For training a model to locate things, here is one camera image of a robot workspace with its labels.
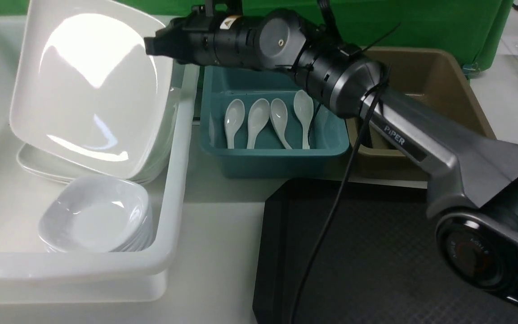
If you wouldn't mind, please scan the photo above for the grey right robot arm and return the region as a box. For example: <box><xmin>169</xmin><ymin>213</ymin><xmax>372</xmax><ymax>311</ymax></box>
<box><xmin>144</xmin><ymin>4</ymin><xmax>518</xmax><ymax>307</ymax></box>

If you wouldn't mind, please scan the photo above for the large white plastic bin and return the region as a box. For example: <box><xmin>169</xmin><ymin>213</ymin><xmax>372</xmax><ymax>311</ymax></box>
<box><xmin>0</xmin><ymin>16</ymin><xmax>199</xmax><ymax>304</ymax></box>

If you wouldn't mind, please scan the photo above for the green cloth backdrop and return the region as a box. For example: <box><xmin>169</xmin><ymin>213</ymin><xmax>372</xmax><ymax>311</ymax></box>
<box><xmin>0</xmin><ymin>0</ymin><xmax>513</xmax><ymax>70</ymax></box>

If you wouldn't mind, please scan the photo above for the large white square plate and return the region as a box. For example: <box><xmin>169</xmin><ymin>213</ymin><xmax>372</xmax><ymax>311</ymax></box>
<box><xmin>9</xmin><ymin>0</ymin><xmax>174</xmax><ymax>179</ymax></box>

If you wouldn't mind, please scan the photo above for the black serving tray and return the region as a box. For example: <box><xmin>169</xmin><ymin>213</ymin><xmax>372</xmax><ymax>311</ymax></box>
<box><xmin>252</xmin><ymin>179</ymin><xmax>518</xmax><ymax>324</ymax></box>

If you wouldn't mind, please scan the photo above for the teal plastic bin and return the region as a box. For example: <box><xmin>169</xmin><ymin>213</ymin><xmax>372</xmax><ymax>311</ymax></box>
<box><xmin>200</xmin><ymin>67</ymin><xmax>351</xmax><ymax>179</ymax></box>

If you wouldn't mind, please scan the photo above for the white bowl stack top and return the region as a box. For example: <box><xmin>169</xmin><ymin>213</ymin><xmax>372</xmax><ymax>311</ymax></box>
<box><xmin>38</xmin><ymin>175</ymin><xmax>155</xmax><ymax>252</ymax></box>

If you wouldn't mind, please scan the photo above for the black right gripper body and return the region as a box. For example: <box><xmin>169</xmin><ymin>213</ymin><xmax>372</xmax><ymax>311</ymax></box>
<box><xmin>144</xmin><ymin>13</ymin><xmax>216</xmax><ymax>66</ymax></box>

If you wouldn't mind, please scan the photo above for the brown plastic bin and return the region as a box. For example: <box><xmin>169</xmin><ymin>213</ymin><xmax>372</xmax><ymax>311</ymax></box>
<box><xmin>352</xmin><ymin>47</ymin><xmax>496</xmax><ymax>181</ymax></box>

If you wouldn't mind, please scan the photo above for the white spoon left crossed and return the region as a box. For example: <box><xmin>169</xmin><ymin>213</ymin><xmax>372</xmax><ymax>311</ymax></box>
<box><xmin>223</xmin><ymin>99</ymin><xmax>245</xmax><ymax>149</ymax></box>

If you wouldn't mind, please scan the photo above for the white plate stack top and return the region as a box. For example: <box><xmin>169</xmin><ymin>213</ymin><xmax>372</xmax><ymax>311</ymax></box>
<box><xmin>16</xmin><ymin>87</ymin><xmax>182</xmax><ymax>185</ymax></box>

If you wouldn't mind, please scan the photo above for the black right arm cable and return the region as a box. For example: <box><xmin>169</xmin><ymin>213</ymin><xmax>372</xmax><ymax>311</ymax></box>
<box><xmin>288</xmin><ymin>67</ymin><xmax>392</xmax><ymax>324</ymax></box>

